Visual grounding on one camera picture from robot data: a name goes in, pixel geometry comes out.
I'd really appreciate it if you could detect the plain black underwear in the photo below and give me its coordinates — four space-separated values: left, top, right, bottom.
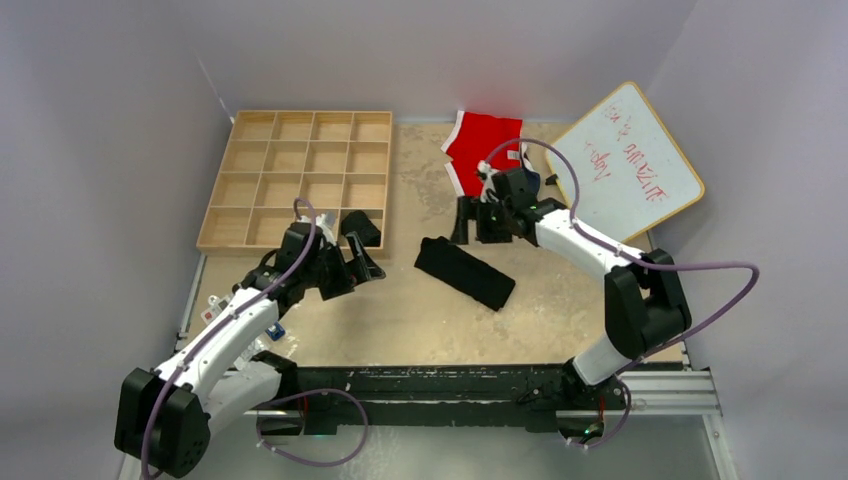
414 237 516 311

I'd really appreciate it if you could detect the wooden compartment tray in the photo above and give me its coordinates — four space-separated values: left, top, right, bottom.
196 110 393 258

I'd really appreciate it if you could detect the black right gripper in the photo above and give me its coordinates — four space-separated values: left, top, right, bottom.
450 197 513 247

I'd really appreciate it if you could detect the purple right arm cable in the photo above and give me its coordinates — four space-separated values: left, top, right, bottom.
483 137 761 452

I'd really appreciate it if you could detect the black striped underwear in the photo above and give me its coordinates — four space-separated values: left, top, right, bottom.
340 210 382 247

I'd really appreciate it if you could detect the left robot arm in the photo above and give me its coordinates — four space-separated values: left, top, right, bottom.
114 222 385 479

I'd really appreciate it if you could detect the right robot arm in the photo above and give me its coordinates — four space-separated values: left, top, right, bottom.
463 162 692 407

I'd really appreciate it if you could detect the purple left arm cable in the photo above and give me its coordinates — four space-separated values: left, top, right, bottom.
139 197 370 480

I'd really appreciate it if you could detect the white board with wooden frame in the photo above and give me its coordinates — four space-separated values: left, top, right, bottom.
545 82 705 242

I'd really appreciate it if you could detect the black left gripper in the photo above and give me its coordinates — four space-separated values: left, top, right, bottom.
301 233 383 300

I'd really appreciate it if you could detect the red white blue underwear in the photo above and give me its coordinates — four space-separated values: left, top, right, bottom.
441 110 541 197

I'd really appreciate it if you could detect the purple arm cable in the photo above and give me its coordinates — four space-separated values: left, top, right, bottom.
139 197 370 480
483 137 761 452

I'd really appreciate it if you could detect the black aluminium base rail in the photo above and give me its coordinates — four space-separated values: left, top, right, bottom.
257 362 720 437

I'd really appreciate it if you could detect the plastic packaged card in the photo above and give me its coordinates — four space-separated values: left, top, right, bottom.
200 295 232 325

